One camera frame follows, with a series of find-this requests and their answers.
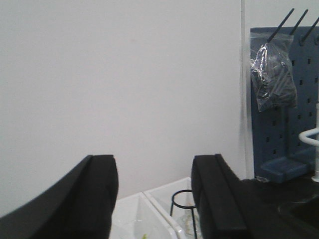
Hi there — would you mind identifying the white gooseneck faucet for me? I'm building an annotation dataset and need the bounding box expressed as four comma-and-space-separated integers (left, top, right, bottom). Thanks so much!
299, 103, 319, 183

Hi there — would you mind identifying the right white plastic bin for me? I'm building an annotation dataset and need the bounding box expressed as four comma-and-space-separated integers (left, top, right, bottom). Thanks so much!
144, 177, 202, 239

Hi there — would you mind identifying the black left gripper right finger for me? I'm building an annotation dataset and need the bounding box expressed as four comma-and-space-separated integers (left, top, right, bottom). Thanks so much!
191, 154, 299, 239

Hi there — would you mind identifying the white plastic bin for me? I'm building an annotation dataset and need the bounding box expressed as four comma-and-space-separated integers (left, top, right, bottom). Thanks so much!
109, 193, 177, 239
144, 177, 202, 239

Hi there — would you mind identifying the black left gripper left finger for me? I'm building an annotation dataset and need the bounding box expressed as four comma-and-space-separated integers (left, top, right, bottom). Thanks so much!
0, 155, 118, 239

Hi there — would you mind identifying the plastic bag of pegs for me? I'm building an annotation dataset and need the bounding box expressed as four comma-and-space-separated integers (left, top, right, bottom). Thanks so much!
250, 32, 298, 112

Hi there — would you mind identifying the black wire stand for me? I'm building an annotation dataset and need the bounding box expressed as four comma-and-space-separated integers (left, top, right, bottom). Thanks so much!
169, 189, 200, 239

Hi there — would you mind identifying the middle white plastic bin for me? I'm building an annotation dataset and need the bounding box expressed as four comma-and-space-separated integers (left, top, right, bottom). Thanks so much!
109, 193, 177, 239

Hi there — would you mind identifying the blue pegboard drying rack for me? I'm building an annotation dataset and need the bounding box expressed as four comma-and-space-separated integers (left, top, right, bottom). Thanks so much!
250, 22, 319, 183

